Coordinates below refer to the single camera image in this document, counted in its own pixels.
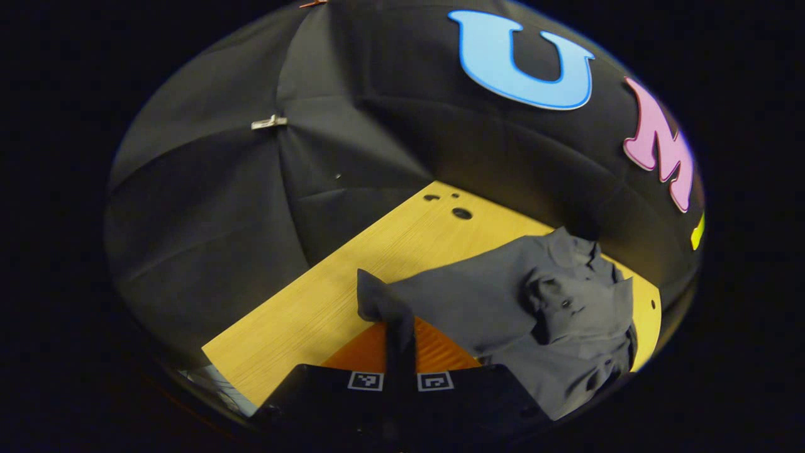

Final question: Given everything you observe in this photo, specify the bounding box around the grey long-sleeved collared shirt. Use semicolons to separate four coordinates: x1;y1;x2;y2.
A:
357;226;638;421

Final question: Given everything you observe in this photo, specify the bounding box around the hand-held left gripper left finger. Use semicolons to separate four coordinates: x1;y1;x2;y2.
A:
250;321;402;441

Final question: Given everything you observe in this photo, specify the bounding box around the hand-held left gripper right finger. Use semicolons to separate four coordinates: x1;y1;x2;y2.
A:
401;316;554;444

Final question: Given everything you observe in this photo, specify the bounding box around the black backdrop cloth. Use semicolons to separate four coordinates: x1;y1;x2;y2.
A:
104;0;705;378

